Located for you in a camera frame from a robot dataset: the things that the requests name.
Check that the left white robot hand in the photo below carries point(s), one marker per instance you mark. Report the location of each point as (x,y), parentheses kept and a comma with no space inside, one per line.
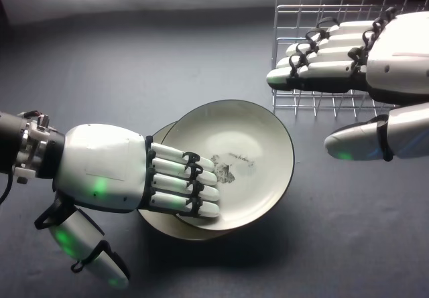
(100,164)

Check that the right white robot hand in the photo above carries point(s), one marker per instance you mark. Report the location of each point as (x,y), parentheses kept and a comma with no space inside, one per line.
(395,63)

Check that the cream plate with barcode sticker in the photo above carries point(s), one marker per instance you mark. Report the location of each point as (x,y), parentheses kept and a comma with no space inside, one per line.
(254,137)

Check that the cream plate with leaf print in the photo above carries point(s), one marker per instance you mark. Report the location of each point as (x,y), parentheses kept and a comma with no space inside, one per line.
(167,229)

